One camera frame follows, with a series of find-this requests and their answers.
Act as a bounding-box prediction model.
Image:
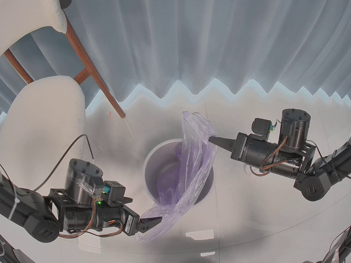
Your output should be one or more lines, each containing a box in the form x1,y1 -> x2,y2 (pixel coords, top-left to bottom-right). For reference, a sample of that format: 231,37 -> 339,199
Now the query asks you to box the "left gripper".
95,205 -> 162,237

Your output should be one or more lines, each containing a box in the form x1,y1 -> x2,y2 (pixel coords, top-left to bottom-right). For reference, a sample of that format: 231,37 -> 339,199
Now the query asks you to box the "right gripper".
230,132 -> 279,172

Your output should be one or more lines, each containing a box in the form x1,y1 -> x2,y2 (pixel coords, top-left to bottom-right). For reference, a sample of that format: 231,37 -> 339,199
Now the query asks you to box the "purple plastic bag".
135,110 -> 219,242

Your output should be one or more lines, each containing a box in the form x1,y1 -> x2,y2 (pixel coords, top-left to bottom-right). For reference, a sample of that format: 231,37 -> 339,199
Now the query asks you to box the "white trash bin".
142,138 -> 214,206

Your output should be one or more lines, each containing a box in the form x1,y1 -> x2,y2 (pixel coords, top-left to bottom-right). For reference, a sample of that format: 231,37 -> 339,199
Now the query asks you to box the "white curtain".
0,0 -> 351,114

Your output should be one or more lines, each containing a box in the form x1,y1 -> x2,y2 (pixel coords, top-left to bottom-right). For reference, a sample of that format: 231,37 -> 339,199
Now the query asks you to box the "white cushioned wooden chair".
0,0 -> 127,176

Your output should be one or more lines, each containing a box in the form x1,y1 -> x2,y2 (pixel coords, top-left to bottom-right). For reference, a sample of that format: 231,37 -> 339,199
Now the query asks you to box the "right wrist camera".
251,117 -> 275,142

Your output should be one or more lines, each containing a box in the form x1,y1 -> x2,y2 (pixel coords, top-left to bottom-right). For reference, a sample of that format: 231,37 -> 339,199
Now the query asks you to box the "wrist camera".
251,117 -> 275,142
102,180 -> 134,207

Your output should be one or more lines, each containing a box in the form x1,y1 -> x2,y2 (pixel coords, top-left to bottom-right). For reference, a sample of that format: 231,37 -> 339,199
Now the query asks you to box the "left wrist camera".
102,180 -> 134,207

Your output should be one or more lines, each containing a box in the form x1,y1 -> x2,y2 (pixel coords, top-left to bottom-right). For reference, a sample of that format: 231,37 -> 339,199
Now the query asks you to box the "black cable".
26,134 -> 95,195

